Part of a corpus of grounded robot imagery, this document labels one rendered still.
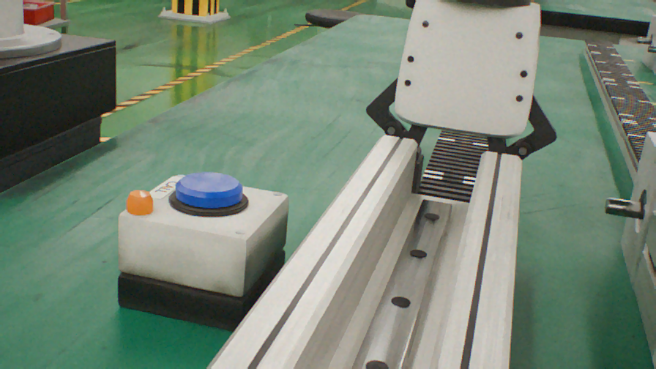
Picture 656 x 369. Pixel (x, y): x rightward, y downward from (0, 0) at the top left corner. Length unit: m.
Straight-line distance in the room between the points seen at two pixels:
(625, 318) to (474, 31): 0.22
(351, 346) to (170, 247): 0.13
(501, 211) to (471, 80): 0.16
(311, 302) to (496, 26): 0.31
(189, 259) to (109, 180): 0.25
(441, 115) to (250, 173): 0.20
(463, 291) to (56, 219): 0.35
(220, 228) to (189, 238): 0.02
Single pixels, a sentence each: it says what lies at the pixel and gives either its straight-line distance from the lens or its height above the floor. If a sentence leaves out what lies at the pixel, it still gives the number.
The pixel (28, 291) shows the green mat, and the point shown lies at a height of 0.78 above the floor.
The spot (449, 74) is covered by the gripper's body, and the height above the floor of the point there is 0.91.
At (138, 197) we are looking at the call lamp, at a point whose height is 0.85.
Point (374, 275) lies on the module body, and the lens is 0.42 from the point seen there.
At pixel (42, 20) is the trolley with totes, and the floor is 0.28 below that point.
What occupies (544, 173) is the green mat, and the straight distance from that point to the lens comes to 0.81.
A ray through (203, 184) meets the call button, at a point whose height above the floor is 0.85.
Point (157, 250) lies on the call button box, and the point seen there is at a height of 0.82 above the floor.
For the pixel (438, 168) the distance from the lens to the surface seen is 0.67.
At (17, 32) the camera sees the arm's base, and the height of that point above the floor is 0.87.
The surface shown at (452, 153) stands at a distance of 0.71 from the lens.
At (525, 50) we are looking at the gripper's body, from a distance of 0.57.
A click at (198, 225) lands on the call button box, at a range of 0.43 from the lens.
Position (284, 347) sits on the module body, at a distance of 0.28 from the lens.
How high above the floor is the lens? 1.01
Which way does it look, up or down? 20 degrees down
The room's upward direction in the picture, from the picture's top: 5 degrees clockwise
